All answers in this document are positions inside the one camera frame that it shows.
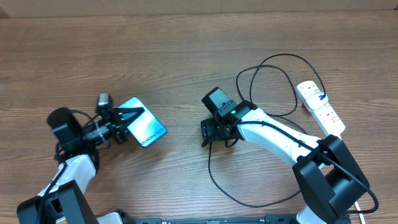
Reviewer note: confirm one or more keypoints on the white power strip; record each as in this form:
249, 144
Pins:
326, 117

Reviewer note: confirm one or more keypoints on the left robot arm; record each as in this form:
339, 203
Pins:
78, 157

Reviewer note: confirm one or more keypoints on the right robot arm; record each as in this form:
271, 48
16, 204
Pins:
327, 174

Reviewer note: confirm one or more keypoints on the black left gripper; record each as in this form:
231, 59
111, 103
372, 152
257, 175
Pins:
121, 118

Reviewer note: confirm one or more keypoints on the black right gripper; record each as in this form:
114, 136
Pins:
211, 135

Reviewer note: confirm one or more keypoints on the white charger plug adapter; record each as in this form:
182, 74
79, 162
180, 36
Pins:
316, 101

